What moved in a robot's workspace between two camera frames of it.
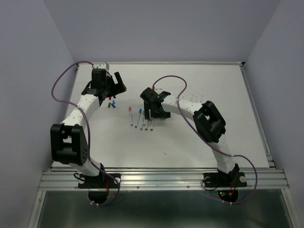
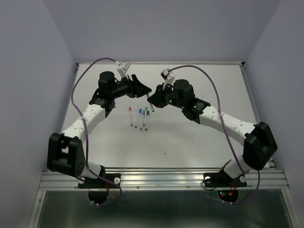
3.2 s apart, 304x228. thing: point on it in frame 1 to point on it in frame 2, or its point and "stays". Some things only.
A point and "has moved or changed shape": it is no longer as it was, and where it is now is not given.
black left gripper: [117, 88] to [136, 86]
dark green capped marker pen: [146, 125] stays
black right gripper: [162, 114] to [157, 99]
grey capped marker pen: [142, 120] stays
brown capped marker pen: [152, 125] has moved or changed shape
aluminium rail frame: [271, 178] stays
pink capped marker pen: [130, 116] stays
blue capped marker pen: [140, 110] stays
